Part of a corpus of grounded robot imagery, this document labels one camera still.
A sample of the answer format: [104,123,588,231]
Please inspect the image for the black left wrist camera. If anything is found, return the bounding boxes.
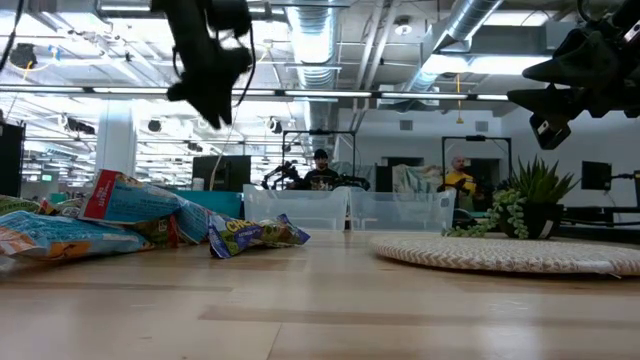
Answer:
[204,0,253,37]

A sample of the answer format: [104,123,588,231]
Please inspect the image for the green plant in black pot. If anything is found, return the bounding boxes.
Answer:
[442,155,581,240]

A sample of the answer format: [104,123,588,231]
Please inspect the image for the black rig frame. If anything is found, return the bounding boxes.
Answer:
[281,128,358,192]
[441,134,514,201]

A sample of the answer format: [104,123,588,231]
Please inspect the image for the large black monitor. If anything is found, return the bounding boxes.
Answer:
[191,154,253,193]

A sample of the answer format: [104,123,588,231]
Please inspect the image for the round woven beige placemat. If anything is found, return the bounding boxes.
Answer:
[369,234,640,277]

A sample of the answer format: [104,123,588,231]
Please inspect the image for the teal plastic bin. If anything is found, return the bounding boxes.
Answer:
[167,188,245,217]

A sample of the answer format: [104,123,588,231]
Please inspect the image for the yellow hanging cord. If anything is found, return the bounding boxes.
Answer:
[454,73,465,126]

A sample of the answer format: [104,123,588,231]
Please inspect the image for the white pillar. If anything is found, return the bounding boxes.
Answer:
[94,99,139,176]

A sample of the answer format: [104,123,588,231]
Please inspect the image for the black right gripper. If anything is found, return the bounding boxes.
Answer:
[507,0,640,121]

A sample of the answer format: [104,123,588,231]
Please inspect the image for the black panel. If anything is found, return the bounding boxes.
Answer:
[0,121,26,197]

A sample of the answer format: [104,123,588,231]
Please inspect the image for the blue green Chewy granola bar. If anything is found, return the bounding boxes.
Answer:
[207,213,312,260]

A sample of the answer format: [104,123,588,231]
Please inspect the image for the red white granola bar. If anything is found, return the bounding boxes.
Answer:
[38,197,85,220]

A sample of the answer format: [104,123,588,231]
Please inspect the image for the pale draped cloth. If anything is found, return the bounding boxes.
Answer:
[391,163,444,195]

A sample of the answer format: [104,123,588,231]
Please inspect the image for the long LED light bar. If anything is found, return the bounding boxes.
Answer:
[0,85,514,101]

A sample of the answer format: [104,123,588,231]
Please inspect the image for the silver ventilation duct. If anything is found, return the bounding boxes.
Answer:
[407,0,505,94]
[284,0,342,132]

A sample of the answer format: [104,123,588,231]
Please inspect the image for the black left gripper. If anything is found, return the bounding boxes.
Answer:
[164,0,254,130]

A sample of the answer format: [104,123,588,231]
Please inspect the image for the small black monitor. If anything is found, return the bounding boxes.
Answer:
[580,160,614,192]

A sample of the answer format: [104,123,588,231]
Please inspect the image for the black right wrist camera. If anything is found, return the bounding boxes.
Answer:
[529,113,572,151]

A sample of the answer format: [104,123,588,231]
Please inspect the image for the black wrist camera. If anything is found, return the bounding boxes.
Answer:
[204,0,253,37]
[529,113,572,151]

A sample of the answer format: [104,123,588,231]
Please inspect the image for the light blue orange granola bar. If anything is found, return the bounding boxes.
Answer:
[0,209,154,262]

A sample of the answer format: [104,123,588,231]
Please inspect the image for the black aluminium table frame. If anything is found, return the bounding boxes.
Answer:
[558,205,640,245]

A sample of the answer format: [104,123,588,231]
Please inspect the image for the clear plastic bin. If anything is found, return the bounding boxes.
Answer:
[242,183,350,231]
[348,187,457,232]

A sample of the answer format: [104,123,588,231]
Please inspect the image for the person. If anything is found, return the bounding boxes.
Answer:
[302,148,341,192]
[439,155,484,211]

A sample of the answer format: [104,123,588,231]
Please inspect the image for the black ceiling device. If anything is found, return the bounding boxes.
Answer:
[8,42,39,70]

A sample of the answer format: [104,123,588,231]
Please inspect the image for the dark blue granola bar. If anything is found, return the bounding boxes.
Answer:
[172,198,215,245]

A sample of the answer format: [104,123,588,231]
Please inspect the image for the light blue red-ended granola bar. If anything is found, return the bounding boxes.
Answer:
[78,168,184,236]

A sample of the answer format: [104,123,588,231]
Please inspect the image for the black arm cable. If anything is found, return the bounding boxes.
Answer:
[0,0,26,74]

